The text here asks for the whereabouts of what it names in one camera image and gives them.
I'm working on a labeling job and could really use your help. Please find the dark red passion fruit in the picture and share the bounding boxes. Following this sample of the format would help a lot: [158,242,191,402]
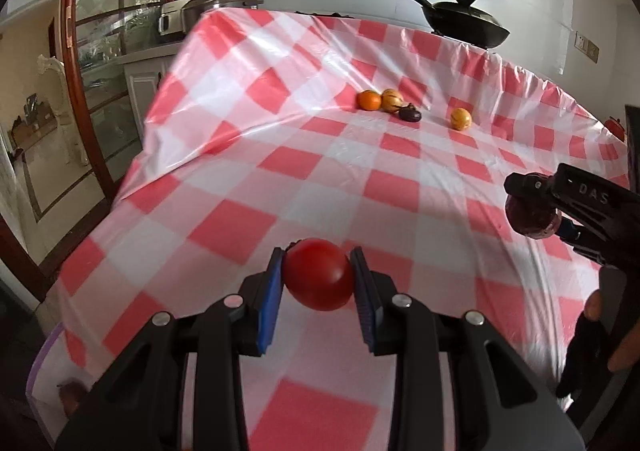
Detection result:
[506,174,562,238]

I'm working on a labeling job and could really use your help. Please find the large red tomato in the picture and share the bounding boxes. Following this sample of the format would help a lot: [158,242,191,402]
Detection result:
[282,238,355,312]

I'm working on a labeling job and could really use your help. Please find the beige wall socket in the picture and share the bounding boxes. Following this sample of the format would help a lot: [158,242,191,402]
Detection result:
[574,31,600,64]

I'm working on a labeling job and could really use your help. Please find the silver pressure cooker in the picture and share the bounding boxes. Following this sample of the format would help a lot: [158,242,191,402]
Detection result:
[159,0,264,44]

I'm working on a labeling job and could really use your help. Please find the white ornate chair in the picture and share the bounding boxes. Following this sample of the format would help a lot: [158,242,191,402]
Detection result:
[37,54,91,167]

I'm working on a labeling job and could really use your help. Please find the wooden framed glass door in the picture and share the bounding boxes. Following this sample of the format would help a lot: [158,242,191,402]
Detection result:
[59,0,201,204]

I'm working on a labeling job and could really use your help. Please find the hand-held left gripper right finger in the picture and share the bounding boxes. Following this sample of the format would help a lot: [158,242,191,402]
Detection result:
[350,246,586,451]

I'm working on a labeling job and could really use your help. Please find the black pan lid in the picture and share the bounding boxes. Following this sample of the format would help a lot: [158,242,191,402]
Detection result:
[431,0,503,29]

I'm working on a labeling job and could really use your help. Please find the person's right hand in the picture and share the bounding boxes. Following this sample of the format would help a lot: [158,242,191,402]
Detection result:
[556,288,640,399]

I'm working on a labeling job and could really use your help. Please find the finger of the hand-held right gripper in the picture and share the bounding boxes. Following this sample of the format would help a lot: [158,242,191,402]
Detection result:
[555,214,583,244]
[504,172,558,204]

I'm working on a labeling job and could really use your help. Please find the black frying pan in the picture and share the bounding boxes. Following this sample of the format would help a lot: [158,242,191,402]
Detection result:
[376,0,511,49]

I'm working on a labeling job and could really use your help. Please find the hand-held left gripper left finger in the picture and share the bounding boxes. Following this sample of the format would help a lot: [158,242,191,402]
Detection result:
[55,246,286,451]

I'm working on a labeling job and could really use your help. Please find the wooden table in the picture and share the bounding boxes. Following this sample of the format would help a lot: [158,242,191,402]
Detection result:
[10,94,58,152]

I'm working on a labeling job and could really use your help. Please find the white cabinet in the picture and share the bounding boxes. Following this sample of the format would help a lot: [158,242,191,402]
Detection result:
[75,44,183,172]

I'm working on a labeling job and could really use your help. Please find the red white checkered tablecloth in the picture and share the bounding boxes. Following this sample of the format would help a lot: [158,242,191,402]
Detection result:
[30,8,631,451]

